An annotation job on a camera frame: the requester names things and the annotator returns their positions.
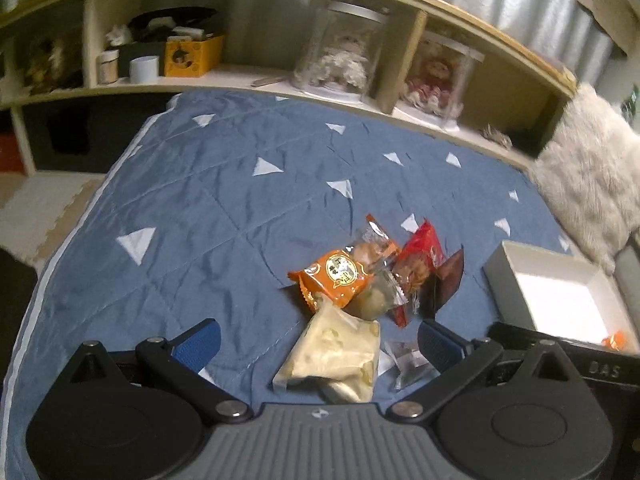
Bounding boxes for clear display dome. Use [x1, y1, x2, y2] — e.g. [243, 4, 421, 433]
[292, 0, 391, 103]
[395, 30, 486, 133]

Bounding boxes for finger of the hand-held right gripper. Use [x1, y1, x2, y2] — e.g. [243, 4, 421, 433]
[487, 321, 543, 360]

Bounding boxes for small brown ornament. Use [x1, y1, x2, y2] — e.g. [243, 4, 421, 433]
[480, 125, 516, 150]

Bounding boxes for white cylinder cup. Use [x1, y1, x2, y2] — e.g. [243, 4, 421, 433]
[129, 56, 160, 84]

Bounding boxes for orange packet with round label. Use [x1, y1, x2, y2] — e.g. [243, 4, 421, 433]
[287, 249, 377, 311]

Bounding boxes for brown foil snack packet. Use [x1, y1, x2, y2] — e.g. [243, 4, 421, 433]
[419, 246, 466, 320]

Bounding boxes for red dress doll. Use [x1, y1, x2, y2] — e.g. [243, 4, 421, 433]
[405, 57, 466, 116]

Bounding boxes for blue quilted blanket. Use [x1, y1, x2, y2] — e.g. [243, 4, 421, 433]
[0, 91, 576, 461]

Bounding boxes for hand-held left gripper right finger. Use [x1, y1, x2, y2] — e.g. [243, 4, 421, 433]
[390, 319, 583, 423]

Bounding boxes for clear packet with orange edges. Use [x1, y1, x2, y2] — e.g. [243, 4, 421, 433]
[352, 214, 403, 273]

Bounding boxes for clear packet with red ends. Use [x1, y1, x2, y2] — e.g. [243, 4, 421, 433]
[387, 255, 436, 330]

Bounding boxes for beige foam floor mat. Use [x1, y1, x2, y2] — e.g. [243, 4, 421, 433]
[0, 172, 108, 271]

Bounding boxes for wooden shelf unit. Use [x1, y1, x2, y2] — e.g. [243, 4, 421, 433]
[0, 0, 578, 191]

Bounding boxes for clear packet with green ball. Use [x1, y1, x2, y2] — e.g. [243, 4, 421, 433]
[350, 265, 408, 321]

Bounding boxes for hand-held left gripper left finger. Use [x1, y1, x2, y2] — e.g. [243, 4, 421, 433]
[65, 319, 253, 423]

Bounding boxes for brown plush toys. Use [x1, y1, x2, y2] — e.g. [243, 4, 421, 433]
[15, 30, 83, 93]

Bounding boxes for red box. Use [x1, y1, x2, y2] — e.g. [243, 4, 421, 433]
[0, 132, 26, 176]

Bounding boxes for fluffy white pillow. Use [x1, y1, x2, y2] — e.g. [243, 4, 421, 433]
[530, 82, 640, 276]

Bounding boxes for grey sofa cushion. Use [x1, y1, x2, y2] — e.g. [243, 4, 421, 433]
[612, 232, 640, 341]

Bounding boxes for white dress doll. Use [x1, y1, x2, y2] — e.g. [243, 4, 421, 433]
[312, 32, 373, 88]

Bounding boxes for long cream snack packet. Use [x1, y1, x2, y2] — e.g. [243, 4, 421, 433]
[272, 305, 382, 403]

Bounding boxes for clear packet with dark chocolates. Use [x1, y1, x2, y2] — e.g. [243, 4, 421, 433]
[377, 340, 441, 392]

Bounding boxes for small red square packet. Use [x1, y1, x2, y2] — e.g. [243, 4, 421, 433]
[400, 219, 447, 267]

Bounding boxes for black cap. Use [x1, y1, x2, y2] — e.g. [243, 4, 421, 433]
[127, 7, 221, 43]

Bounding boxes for white shallow cardboard box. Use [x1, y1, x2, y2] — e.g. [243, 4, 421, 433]
[482, 240, 640, 353]

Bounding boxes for green beer bottle white label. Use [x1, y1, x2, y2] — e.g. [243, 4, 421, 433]
[622, 85, 640, 121]

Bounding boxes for small jar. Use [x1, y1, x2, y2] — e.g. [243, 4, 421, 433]
[96, 50, 121, 85]

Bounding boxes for yellow cardboard box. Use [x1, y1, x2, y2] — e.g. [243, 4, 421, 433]
[164, 35, 225, 78]

